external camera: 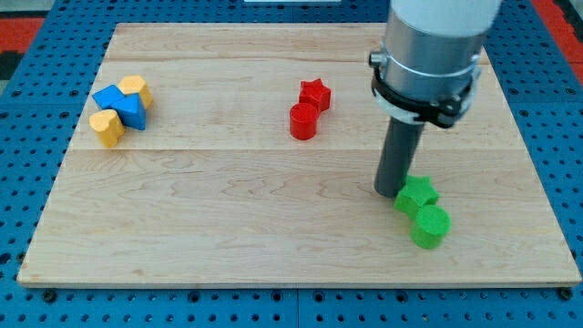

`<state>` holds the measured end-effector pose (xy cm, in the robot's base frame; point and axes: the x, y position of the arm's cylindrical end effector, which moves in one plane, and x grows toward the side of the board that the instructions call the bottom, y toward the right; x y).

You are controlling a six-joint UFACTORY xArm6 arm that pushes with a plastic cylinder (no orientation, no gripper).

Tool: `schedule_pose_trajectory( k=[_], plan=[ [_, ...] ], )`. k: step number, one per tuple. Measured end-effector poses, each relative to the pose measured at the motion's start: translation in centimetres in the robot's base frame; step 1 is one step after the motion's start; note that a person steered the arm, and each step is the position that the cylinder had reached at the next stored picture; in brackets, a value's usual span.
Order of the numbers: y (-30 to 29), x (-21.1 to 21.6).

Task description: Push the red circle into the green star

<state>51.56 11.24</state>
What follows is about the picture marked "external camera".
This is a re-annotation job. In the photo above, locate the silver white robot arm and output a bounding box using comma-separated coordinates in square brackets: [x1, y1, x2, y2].
[369, 0, 501, 128]

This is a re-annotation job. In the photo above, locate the red star block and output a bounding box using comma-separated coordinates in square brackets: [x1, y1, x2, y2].
[299, 78, 332, 112]

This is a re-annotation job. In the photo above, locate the green star block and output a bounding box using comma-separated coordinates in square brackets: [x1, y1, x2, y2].
[394, 175, 440, 219]

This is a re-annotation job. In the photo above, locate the red cylinder block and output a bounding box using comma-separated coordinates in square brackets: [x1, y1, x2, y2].
[290, 103, 320, 140]

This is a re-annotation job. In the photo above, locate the wooden board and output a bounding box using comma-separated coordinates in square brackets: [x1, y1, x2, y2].
[17, 23, 581, 289]

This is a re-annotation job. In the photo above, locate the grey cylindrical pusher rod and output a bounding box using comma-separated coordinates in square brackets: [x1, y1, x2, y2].
[373, 118, 424, 199]

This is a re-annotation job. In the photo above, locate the green cylinder block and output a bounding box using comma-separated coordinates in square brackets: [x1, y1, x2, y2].
[410, 205, 452, 250]

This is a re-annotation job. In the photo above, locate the blue triangle block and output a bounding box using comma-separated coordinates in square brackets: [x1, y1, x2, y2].
[111, 94, 147, 130]

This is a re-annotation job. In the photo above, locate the yellow pentagon block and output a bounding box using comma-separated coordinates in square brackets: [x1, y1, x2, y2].
[118, 75, 153, 109]

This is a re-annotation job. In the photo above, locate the yellow heart block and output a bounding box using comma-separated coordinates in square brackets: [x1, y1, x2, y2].
[89, 109, 125, 148]

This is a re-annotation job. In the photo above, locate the blue cube block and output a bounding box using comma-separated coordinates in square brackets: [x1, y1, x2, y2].
[92, 85, 125, 109]

